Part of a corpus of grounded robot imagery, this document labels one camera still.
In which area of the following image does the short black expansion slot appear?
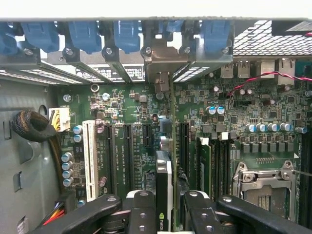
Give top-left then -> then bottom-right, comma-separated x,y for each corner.
142,123 -> 152,147

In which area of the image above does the metal CPU socket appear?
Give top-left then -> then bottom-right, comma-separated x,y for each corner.
233,160 -> 297,222

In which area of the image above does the installed RAM stick with label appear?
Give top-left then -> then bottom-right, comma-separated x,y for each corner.
196,136 -> 212,192

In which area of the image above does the black plug with coloured wires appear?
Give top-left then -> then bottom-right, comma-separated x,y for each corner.
42,192 -> 77,226

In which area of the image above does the white power connector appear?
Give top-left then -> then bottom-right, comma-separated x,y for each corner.
48,108 -> 71,132

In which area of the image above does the silver network port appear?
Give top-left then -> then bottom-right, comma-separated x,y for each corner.
277,58 -> 296,86
253,59 -> 276,80

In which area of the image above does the red black twisted wire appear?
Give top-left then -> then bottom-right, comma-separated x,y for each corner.
228,70 -> 312,97

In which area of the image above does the white expansion slot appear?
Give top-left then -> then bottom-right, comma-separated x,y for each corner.
82,119 -> 99,202

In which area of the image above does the long black expansion slot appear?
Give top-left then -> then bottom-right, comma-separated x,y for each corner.
105,124 -> 117,195
123,123 -> 135,193
179,121 -> 190,171

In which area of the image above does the silver USB port block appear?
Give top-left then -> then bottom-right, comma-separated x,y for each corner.
220,60 -> 251,79

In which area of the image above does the black braided power cable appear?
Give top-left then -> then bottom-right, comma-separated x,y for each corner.
12,109 -> 64,193

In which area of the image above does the black open PC case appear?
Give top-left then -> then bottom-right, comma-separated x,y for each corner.
0,17 -> 312,234

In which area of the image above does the black RAM slot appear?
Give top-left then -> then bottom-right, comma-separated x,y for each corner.
298,136 -> 307,220
224,138 -> 232,193
218,133 -> 225,193
306,136 -> 312,220
211,140 -> 219,193

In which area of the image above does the green motherboard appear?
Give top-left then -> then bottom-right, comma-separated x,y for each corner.
57,80 -> 312,225

